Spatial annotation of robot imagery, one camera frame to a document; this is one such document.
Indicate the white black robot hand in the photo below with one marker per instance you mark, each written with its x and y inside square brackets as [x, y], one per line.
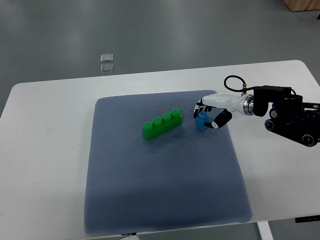
[228, 104]

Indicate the small blue block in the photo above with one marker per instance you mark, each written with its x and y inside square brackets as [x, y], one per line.
[201, 119]

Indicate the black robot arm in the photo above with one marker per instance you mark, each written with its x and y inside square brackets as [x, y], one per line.
[290, 117]

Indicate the long green block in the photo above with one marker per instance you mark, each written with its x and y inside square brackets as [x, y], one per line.
[161, 125]

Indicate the blue-grey textured mat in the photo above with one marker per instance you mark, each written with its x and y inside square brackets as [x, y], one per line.
[183, 178]

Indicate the wooden furniture corner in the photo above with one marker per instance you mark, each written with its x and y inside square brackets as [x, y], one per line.
[302, 5]

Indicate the white table leg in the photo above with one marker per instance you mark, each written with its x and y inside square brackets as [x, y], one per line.
[264, 230]

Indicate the black table control panel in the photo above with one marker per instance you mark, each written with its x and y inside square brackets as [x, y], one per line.
[307, 219]

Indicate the upper metal floor plate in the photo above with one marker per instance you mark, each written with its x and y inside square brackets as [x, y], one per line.
[106, 57]

